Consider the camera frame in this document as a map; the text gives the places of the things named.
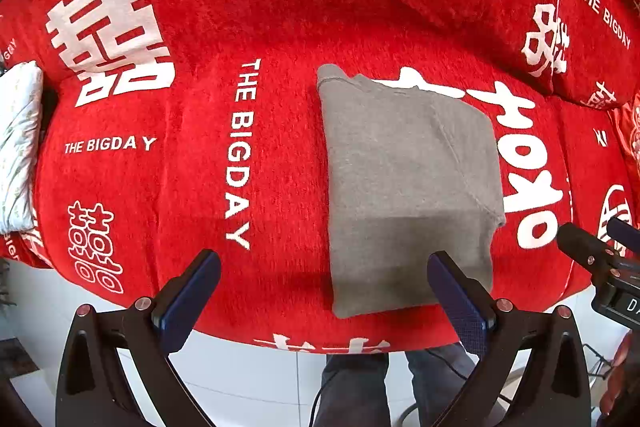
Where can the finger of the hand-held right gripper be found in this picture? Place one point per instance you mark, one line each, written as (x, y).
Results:
(625, 234)
(582, 246)

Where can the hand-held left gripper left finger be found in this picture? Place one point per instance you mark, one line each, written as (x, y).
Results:
(187, 302)

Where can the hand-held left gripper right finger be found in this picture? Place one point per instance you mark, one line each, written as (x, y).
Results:
(460, 302)

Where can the grey knit sweater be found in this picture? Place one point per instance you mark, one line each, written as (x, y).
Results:
(400, 182)

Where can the person's right hand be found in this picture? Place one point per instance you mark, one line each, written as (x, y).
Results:
(622, 372)

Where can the person's right leg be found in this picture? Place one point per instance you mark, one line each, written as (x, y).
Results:
(440, 387)

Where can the person's leg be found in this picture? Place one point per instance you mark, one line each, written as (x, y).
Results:
(350, 392)
(440, 387)

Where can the person's left leg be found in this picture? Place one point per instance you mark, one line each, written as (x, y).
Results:
(350, 392)

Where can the white crumpled cloth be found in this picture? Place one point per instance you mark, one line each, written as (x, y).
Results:
(17, 142)

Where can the red printed blanket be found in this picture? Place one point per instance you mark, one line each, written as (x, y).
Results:
(225, 7)

